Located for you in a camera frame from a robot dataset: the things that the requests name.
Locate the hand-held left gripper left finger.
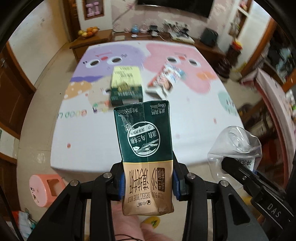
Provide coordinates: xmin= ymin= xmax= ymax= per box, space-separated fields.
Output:
xmin=27 ymin=162 xmax=126 ymax=241

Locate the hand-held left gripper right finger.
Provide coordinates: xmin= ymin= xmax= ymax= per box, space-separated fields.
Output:
xmin=172 ymin=153 xmax=270 ymax=241

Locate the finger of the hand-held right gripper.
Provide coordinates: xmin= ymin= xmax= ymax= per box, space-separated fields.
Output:
xmin=221 ymin=157 xmax=281 ymax=202

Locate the clear plastic bottle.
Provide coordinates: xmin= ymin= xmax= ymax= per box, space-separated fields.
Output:
xmin=207 ymin=126 xmax=262 ymax=183

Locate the green and brown milk carton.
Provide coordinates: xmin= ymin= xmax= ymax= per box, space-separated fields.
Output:
xmin=113 ymin=100 xmax=175 ymax=216

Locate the person's pink trouser leg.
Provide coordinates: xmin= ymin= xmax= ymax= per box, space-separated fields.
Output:
xmin=112 ymin=202 xmax=185 ymax=241

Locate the yellow slipper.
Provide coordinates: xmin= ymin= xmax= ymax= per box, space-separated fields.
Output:
xmin=142 ymin=217 xmax=161 ymax=229

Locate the cartoon printed tablecloth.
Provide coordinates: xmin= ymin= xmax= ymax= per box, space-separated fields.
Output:
xmin=50 ymin=40 xmax=245 ymax=176

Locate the pink printed panel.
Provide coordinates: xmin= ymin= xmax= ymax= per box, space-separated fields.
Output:
xmin=254 ymin=68 xmax=296 ymax=163

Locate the pink plastic stool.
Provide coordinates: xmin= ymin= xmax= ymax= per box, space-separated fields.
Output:
xmin=29 ymin=174 xmax=67 ymax=208

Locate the red and white snack box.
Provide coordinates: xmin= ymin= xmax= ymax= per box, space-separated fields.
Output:
xmin=146 ymin=63 xmax=186 ymax=96

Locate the green chocolate box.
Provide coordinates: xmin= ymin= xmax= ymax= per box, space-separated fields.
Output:
xmin=109 ymin=65 xmax=144 ymax=107

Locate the wooden television console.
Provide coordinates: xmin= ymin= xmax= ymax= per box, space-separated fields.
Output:
xmin=112 ymin=32 xmax=226 ymax=61

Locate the black box appliance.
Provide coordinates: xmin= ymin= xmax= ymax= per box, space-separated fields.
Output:
xmin=200 ymin=27 xmax=219 ymax=47

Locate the flat white device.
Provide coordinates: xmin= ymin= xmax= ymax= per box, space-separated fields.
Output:
xmin=170 ymin=32 xmax=195 ymax=43

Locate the brown wooden door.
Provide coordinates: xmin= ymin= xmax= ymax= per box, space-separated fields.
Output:
xmin=0 ymin=52 xmax=36 ymax=139

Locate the wooden side cabinet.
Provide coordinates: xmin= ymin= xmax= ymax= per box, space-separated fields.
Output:
xmin=69 ymin=30 xmax=114 ymax=63

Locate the fruit bowl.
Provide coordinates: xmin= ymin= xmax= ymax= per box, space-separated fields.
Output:
xmin=78 ymin=27 xmax=99 ymax=38

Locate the black television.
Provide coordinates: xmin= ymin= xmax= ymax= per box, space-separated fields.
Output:
xmin=137 ymin=0 xmax=213 ymax=18

